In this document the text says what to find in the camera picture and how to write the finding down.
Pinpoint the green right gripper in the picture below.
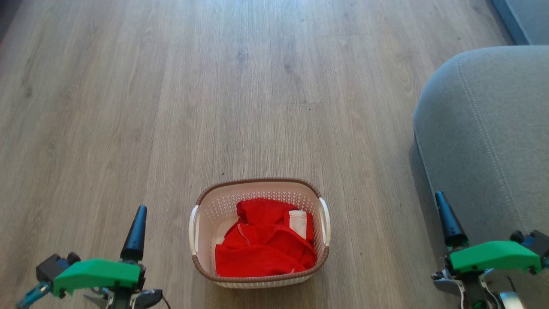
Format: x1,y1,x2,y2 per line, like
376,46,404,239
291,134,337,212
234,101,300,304
434,191,543,276

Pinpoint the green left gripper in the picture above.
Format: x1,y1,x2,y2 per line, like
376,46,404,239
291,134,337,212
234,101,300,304
53,205,148,298

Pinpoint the red garment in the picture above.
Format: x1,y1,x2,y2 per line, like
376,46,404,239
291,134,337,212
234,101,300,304
214,198,317,278

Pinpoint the white woven-rim laundry basket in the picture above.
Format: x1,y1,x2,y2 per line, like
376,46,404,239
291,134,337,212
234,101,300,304
188,178,331,289

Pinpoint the blue grey upholstered furniture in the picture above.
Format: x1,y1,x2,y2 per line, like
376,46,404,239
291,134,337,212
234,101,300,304
491,0,549,46

